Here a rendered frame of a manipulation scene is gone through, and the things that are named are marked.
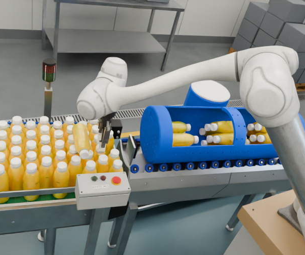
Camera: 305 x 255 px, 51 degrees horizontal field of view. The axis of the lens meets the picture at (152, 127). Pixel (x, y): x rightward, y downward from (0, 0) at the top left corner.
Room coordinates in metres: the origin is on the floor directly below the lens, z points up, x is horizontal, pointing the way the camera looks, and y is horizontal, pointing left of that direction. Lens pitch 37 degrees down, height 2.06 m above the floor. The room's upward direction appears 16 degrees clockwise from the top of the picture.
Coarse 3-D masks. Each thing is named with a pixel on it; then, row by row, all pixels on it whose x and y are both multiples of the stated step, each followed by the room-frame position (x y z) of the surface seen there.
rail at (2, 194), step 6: (0, 192) 0.77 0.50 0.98; (6, 192) 0.77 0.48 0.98; (12, 192) 0.78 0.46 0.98; (18, 192) 0.79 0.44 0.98; (24, 192) 0.80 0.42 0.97; (30, 192) 0.81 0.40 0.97; (36, 192) 0.82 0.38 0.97; (42, 192) 0.84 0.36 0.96; (48, 192) 0.84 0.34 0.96; (54, 192) 0.86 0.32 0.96; (60, 192) 0.87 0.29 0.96; (66, 192) 0.88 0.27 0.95
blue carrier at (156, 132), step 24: (144, 120) 1.33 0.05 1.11; (168, 120) 1.22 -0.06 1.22; (192, 120) 1.50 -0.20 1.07; (216, 120) 1.57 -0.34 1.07; (240, 120) 1.40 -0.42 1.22; (144, 144) 1.26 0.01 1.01; (168, 144) 1.15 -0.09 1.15; (192, 144) 1.43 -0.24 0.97; (240, 144) 1.32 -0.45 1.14; (264, 144) 1.39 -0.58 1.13
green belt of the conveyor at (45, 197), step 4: (72, 192) 0.93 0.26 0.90; (20, 196) 0.83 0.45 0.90; (40, 196) 0.86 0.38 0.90; (44, 196) 0.87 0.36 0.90; (48, 196) 0.87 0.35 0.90; (52, 196) 0.88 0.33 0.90; (68, 196) 0.90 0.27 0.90; (72, 196) 0.91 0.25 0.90; (8, 200) 0.80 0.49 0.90; (12, 200) 0.80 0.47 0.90; (16, 200) 0.81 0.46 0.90; (20, 200) 0.81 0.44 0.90; (24, 200) 0.82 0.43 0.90; (36, 200) 0.84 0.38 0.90; (40, 200) 0.84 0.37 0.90; (44, 200) 0.85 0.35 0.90
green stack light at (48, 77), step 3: (42, 72) 1.34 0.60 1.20; (45, 72) 1.33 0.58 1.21; (54, 72) 1.36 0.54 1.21; (42, 75) 1.34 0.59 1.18; (45, 75) 1.33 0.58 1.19; (48, 75) 1.33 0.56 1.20; (51, 75) 1.34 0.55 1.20; (54, 75) 1.35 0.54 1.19; (42, 78) 1.34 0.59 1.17; (45, 78) 1.33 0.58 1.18; (48, 78) 1.33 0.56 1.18; (51, 78) 1.34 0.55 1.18; (54, 78) 1.36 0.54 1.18; (48, 81) 1.33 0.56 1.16; (51, 81) 1.34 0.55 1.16
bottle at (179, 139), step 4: (176, 136) 1.24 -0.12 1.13; (180, 136) 1.25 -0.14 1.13; (184, 136) 1.26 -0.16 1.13; (188, 136) 1.27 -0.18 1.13; (192, 136) 1.29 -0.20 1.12; (176, 140) 1.23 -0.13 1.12; (180, 140) 1.24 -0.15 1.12; (184, 140) 1.25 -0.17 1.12; (188, 140) 1.25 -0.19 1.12; (192, 140) 1.27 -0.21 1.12; (172, 144) 1.21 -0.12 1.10; (176, 144) 1.22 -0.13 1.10; (180, 144) 1.23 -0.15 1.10; (184, 144) 1.24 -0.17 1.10; (188, 144) 1.25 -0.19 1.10
